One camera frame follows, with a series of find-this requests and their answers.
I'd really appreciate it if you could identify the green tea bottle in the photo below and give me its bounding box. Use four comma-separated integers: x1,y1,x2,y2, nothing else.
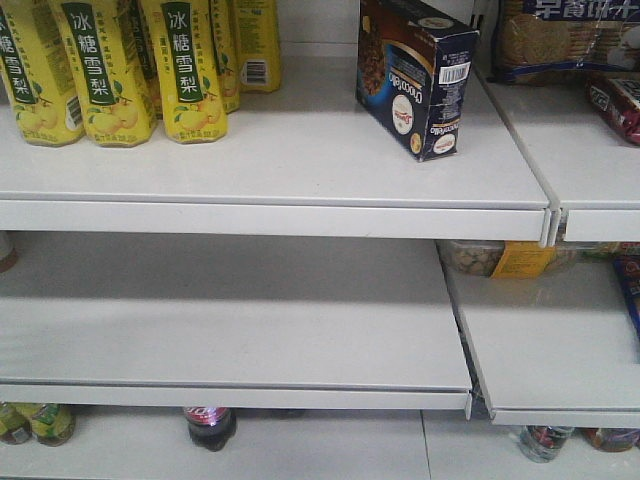
14,403,76,447
1,402,32,445

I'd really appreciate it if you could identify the yellow pear drink bottle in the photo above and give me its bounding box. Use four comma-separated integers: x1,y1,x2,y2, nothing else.
210,0,240,114
49,1,156,147
232,0,282,93
141,0,228,144
1,1,84,147

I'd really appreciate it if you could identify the dark cola bottle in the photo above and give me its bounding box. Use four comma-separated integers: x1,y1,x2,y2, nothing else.
182,406,237,452

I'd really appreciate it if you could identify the large clear biscuit bag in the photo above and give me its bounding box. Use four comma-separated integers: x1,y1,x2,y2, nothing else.
490,0,639,85

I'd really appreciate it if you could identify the dark blue cookie box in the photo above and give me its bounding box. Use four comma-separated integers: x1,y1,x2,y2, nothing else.
356,0,480,162

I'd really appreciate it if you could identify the white store shelving unit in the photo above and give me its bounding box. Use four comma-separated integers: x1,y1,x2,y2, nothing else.
1,1,639,479

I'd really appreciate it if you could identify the clear red label bottle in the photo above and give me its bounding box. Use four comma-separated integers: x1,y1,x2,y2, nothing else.
518,425,575,463

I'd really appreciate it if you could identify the red maroon cookie packet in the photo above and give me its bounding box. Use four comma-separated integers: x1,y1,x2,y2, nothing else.
585,75,639,146

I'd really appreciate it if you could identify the clear tub yellow label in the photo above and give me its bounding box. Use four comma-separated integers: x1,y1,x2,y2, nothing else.
436,240,581,279

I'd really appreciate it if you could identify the blue round cracker packet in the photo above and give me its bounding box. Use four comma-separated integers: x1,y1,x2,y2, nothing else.
613,256,640,335

